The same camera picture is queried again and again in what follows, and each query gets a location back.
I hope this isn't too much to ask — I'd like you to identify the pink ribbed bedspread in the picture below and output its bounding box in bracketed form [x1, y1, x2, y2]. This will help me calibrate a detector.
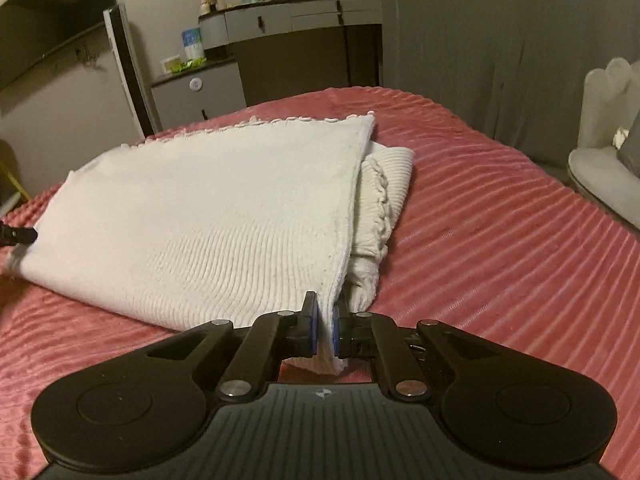
[0, 87, 640, 461]

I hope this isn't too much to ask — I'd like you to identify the white standing tower unit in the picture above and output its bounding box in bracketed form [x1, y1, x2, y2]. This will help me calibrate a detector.
[102, 4, 162, 137]

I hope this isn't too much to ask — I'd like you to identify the grey curtain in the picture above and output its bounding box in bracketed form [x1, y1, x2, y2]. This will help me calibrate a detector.
[381, 0, 640, 171]

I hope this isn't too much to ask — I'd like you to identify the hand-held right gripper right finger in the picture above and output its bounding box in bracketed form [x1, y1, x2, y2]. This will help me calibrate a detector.
[330, 302, 484, 404]

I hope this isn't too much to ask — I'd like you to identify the white ribbed knit sweater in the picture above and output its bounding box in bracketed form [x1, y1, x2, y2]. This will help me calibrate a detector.
[7, 110, 416, 376]

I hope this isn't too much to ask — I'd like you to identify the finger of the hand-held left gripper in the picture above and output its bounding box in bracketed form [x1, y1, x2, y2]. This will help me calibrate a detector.
[0, 222, 39, 249]

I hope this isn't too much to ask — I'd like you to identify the blue and white box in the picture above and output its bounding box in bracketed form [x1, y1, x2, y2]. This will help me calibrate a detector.
[180, 27, 206, 61]

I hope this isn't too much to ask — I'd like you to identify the grey nightstand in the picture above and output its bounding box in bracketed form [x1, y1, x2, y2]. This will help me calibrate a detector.
[150, 57, 249, 134]

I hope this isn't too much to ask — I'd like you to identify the grey shell-shaped chair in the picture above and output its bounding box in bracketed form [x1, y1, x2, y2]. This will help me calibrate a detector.
[567, 57, 640, 234]

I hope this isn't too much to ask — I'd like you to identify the grey dressing table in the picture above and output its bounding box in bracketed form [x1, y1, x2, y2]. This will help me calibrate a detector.
[197, 0, 384, 107]

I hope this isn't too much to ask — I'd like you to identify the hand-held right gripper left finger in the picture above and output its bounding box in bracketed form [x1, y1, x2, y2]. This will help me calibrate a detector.
[145, 290, 321, 404]

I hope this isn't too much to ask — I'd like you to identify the grey bow cushion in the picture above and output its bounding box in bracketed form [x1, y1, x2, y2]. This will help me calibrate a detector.
[616, 110, 640, 181]

